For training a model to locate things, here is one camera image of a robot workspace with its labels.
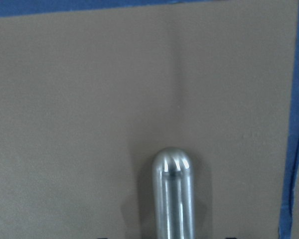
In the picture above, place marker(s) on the steel muddler black tip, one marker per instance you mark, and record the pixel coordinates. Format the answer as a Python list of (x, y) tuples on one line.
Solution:
[(173, 190)]

